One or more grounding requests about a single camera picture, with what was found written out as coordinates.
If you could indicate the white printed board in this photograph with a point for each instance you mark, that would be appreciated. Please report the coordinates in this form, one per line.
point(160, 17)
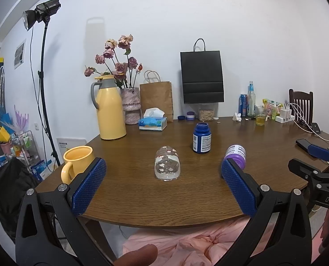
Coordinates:
point(70, 143)

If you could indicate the yellow mug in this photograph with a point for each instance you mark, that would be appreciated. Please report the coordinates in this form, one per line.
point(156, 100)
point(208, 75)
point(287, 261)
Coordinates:
point(76, 163)

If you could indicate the purple bottle white label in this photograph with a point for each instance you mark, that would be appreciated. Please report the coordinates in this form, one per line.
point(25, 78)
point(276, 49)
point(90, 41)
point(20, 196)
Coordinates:
point(236, 155)

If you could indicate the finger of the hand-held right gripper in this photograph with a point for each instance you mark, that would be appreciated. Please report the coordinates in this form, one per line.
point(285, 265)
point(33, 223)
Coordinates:
point(319, 152)
point(303, 169)

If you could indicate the black light stand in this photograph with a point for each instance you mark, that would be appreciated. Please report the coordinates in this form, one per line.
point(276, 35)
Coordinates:
point(43, 88)

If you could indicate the black phone stand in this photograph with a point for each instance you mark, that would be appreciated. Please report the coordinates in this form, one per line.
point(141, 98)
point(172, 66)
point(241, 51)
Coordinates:
point(316, 128)

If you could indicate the black paper bag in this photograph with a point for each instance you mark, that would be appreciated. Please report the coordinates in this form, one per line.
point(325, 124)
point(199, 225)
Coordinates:
point(201, 78)

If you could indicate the clear container of grains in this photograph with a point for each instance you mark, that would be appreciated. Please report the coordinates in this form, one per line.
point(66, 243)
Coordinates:
point(206, 113)

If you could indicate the clear glass bottle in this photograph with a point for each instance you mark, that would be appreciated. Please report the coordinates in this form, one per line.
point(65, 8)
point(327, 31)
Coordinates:
point(251, 99)

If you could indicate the plastic cup yellow drink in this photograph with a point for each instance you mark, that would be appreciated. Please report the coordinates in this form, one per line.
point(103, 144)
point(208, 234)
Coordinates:
point(260, 117)

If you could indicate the blue pill bottle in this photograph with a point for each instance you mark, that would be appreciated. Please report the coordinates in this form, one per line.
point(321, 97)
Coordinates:
point(201, 138)

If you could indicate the person's left hand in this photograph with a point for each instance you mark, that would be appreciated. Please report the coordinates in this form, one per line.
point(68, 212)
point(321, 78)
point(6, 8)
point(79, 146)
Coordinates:
point(138, 256)

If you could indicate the white power strip with chargers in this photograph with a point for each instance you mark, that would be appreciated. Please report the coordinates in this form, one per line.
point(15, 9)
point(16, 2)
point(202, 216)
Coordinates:
point(284, 115)

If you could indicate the pink cloth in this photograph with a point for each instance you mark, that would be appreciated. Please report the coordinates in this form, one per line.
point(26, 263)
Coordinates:
point(197, 243)

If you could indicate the dried pink roses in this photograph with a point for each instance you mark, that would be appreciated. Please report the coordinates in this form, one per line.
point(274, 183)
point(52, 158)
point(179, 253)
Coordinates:
point(120, 61)

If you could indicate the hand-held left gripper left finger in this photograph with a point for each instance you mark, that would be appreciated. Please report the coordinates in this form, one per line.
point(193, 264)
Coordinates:
point(89, 186)

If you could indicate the yellow thermos jug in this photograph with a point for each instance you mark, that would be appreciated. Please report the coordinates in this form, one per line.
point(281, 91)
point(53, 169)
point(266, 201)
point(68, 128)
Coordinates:
point(109, 110)

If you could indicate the blue and white box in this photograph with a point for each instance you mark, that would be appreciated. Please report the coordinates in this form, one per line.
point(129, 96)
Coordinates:
point(39, 169)

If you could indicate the pink speckled vase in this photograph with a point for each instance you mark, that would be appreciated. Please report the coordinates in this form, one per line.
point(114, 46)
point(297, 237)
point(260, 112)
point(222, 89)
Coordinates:
point(131, 105)

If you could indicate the wall poster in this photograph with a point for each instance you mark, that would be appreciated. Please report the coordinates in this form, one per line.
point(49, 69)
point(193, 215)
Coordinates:
point(19, 54)

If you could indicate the purple plastic hangers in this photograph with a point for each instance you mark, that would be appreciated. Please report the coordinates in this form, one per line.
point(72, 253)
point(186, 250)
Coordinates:
point(21, 119)

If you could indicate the blue tissue box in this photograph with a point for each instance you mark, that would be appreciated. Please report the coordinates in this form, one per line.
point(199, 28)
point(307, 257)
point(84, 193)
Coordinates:
point(152, 123)

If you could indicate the blue bottle cap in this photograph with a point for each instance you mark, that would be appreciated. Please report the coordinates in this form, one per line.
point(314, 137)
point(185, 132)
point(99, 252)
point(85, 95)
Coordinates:
point(182, 117)

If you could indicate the dark wooden chair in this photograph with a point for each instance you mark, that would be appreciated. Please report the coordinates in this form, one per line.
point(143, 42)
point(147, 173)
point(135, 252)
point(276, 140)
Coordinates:
point(301, 102)

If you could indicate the black studio light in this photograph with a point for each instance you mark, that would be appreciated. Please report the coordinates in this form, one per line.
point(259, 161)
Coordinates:
point(41, 11)

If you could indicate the colourful snack packets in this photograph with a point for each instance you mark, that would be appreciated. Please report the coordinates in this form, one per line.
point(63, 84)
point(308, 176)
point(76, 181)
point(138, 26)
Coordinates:
point(270, 106)

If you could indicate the clear glass cup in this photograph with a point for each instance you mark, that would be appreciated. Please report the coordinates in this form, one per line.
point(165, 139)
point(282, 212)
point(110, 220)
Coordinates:
point(167, 166)

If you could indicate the black smartphone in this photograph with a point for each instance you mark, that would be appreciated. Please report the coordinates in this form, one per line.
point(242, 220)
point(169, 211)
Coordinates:
point(303, 143)

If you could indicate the small jar blue lid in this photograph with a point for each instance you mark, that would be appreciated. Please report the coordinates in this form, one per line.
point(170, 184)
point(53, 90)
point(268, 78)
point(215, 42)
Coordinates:
point(190, 115)

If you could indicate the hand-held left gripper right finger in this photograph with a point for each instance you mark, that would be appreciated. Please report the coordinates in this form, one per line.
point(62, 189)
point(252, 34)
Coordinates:
point(238, 187)

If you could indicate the crumpled white tissue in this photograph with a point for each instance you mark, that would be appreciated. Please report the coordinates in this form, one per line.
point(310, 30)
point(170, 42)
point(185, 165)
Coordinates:
point(237, 117)

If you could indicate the brown paper bag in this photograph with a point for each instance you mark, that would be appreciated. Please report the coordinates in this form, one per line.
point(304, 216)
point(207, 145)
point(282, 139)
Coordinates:
point(156, 98)

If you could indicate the blue drink can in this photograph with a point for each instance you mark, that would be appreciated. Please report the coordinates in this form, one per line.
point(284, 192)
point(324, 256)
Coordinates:
point(242, 104)

